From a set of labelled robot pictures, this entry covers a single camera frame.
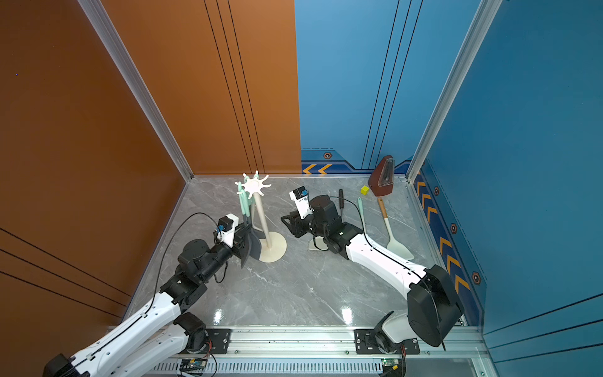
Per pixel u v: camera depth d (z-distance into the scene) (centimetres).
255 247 77
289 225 71
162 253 96
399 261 47
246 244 74
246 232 71
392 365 71
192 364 72
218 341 74
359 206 108
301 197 67
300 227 69
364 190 112
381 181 109
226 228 60
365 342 72
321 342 76
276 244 94
